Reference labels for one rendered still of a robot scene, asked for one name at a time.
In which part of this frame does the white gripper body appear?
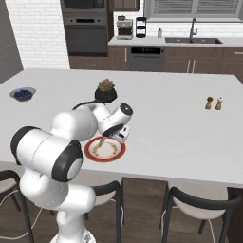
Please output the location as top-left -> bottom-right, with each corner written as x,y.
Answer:
112,130 -> 129,144

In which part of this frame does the black chair with white seat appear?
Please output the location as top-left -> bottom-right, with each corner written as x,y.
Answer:
0,169 -> 35,243
84,179 -> 125,243
159,185 -> 243,243

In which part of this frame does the dark dishwasher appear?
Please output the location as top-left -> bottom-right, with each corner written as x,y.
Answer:
127,46 -> 166,73

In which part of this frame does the silver coffee machine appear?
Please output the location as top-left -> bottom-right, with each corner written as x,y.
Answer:
116,15 -> 135,41

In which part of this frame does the plant in black pot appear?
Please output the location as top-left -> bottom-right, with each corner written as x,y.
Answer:
94,78 -> 119,104

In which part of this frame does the dark metal tap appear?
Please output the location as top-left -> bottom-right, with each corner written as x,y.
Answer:
189,17 -> 199,40

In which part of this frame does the black countertop appliance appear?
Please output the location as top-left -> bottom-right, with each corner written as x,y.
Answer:
135,16 -> 148,39

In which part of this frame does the brown wall cupboard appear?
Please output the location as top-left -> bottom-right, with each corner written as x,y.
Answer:
108,0 -> 140,12

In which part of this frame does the dark sink basin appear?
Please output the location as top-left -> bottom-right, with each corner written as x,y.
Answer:
164,36 -> 224,45

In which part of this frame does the brown base cupboards run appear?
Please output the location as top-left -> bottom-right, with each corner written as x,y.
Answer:
68,44 -> 243,84

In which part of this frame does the blue bowl of blueberries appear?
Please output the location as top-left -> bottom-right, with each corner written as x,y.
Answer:
9,86 -> 37,103

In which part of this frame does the window with grey blinds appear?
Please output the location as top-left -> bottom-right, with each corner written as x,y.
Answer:
143,0 -> 243,24

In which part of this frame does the dark wall oven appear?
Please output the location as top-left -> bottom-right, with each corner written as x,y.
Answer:
62,8 -> 110,58

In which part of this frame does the brown pepper shaker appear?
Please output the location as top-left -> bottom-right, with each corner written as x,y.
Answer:
204,96 -> 214,111

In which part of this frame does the brown white-topped salt shaker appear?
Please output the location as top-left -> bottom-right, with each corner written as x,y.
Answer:
215,96 -> 225,111

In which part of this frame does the red rimmed white plate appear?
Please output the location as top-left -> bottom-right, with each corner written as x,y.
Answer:
84,136 -> 127,163

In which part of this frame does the dark microwave oven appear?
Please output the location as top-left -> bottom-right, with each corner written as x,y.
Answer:
60,0 -> 108,9

